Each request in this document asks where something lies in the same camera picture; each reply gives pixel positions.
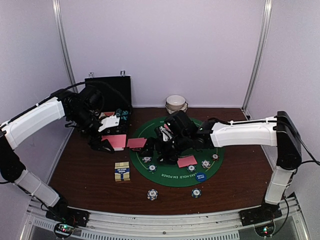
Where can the gold blue card box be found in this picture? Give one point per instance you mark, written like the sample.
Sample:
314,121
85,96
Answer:
122,171

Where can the green blue chip stack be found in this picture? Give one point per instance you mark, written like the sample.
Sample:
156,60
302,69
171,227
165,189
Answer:
196,193

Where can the black poker chip case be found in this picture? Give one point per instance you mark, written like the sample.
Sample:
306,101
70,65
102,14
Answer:
117,94

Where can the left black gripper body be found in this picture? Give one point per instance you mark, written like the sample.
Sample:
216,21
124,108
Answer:
94,141

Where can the card pack in case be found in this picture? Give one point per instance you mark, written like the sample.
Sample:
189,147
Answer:
107,114

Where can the round green poker mat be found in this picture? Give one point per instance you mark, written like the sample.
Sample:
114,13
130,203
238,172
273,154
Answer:
171,175

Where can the brown black chip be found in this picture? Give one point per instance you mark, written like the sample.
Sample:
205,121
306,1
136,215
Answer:
215,157

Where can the blue tan ten chip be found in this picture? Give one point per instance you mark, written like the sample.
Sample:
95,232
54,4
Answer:
146,159

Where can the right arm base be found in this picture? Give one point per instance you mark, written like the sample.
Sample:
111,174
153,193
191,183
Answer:
258,215

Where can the white ceramic bowl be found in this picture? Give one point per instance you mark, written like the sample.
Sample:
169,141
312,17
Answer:
175,102

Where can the white lower bowl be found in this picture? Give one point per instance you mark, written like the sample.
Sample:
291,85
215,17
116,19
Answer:
171,111

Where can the blue tan chip stack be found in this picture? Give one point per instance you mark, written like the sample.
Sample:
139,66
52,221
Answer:
152,194

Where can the blue small blind button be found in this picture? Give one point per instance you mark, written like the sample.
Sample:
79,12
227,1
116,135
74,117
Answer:
201,177

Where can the red-backed card deck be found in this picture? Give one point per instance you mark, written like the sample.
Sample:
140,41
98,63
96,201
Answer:
118,141

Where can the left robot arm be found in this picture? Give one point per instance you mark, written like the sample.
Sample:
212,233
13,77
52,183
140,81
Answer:
81,109

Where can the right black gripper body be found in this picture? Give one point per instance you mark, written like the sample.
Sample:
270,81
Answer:
170,151

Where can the single red-backed card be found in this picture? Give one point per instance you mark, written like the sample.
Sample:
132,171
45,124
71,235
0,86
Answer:
135,143

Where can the teal chips in case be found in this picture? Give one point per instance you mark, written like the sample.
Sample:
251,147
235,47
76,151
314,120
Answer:
122,114

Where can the red card bottom player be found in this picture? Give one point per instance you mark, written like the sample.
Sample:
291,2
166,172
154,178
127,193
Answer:
186,161

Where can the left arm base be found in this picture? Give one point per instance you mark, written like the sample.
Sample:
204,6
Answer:
74,217

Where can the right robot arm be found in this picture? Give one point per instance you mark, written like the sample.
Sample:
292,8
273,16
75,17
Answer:
180,133

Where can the green blue chip bottom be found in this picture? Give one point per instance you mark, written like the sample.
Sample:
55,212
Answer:
191,168

